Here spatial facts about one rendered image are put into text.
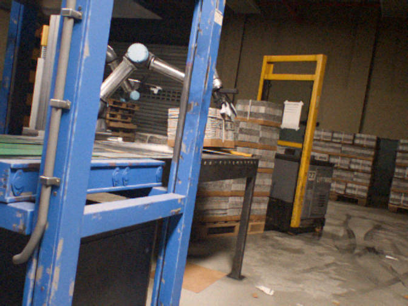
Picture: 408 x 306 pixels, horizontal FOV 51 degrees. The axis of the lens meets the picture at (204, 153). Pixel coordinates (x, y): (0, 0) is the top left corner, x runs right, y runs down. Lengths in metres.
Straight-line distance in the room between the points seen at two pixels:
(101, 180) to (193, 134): 0.36
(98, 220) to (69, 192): 0.14
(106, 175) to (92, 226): 0.29
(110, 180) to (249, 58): 9.52
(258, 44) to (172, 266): 9.46
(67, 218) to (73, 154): 0.14
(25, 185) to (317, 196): 4.01
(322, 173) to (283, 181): 0.42
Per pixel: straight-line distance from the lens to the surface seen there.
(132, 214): 1.21
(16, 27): 2.05
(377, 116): 9.99
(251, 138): 4.04
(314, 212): 4.87
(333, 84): 10.17
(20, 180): 1.09
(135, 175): 1.47
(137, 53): 2.70
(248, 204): 2.85
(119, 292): 1.45
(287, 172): 4.76
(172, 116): 2.60
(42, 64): 3.04
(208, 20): 1.52
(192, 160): 1.47
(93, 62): 0.99
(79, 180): 1.00
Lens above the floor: 0.93
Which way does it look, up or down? 3 degrees down
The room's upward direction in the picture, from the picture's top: 9 degrees clockwise
